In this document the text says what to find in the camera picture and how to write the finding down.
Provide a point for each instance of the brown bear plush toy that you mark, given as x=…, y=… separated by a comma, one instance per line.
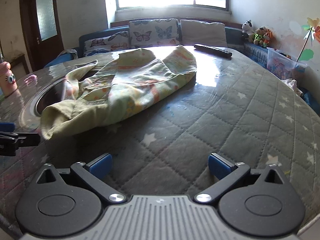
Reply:
x=259, y=36

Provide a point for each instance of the pink water bottle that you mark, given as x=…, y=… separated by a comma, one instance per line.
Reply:
x=8, y=80

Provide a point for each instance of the dark wooden door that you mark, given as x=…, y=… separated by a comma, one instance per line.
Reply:
x=28, y=22

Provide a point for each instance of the round built-in hob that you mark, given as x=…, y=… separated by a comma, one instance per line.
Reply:
x=47, y=97

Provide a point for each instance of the plain white cushion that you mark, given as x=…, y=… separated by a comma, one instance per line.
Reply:
x=202, y=32

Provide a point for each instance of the clear plastic toy box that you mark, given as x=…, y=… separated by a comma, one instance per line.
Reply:
x=282, y=63

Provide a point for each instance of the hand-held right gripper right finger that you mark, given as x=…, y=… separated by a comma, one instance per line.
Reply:
x=218, y=166

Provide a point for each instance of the colourful paper pinwheel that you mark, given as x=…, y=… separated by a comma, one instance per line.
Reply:
x=313, y=30

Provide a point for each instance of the dark wooden side table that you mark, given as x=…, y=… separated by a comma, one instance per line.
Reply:
x=21, y=62

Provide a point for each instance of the black and white plush toy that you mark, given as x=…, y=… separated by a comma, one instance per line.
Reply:
x=247, y=28

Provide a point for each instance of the orange fox plush toy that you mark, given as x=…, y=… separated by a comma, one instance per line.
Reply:
x=268, y=37

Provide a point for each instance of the long butterfly print cushion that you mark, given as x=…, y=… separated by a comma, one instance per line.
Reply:
x=105, y=43

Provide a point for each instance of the blue sofa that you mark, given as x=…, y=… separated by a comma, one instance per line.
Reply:
x=252, y=52

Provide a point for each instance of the pile of light clothes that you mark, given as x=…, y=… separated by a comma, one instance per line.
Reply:
x=293, y=86

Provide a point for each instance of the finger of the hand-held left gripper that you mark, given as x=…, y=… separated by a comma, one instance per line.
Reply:
x=6, y=126
x=25, y=140

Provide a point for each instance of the blue blanket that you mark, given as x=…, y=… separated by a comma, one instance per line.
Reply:
x=67, y=54

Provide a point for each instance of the square butterfly print cushion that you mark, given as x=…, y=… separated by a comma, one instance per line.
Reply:
x=152, y=32

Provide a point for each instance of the grey quilted star table cover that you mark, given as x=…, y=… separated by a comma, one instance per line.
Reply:
x=200, y=120

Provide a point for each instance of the black remote control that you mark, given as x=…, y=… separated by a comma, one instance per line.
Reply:
x=212, y=50

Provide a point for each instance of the green printed garment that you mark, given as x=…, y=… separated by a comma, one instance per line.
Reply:
x=130, y=85

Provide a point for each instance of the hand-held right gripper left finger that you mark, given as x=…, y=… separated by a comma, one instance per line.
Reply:
x=101, y=166

